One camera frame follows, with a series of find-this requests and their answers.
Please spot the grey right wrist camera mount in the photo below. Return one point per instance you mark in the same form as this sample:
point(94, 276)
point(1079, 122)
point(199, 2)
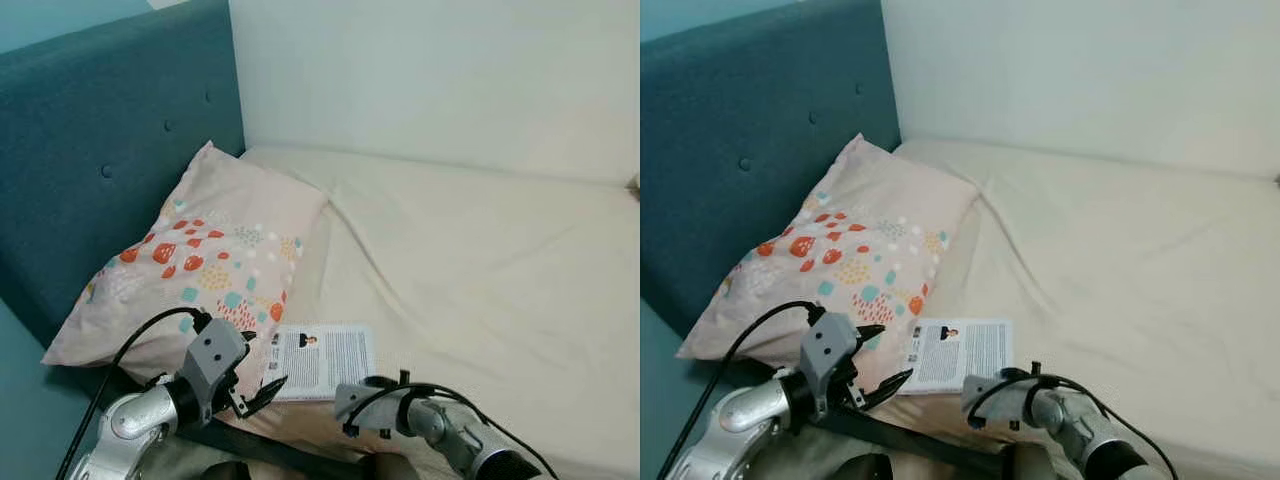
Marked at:
point(362, 402)
point(990, 400)

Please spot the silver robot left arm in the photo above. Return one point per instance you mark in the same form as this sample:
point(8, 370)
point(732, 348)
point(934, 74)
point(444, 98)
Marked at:
point(750, 410)
point(135, 415)

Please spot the black bed frame edge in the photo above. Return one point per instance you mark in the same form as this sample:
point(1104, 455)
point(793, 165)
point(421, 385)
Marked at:
point(290, 455)
point(930, 445)

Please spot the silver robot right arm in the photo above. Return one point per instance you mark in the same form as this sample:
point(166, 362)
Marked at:
point(1085, 430)
point(455, 435)

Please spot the white printed booklet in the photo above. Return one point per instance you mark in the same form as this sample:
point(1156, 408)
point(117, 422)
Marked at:
point(335, 360)
point(970, 355)

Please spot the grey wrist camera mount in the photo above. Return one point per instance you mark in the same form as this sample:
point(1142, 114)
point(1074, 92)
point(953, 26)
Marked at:
point(215, 355)
point(990, 400)
point(830, 355)
point(362, 402)

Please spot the teal upholstered headboard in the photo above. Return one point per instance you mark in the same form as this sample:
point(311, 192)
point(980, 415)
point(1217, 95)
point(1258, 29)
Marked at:
point(730, 110)
point(80, 120)

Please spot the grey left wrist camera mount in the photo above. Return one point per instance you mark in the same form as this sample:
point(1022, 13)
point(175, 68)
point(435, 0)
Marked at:
point(830, 355)
point(215, 355)

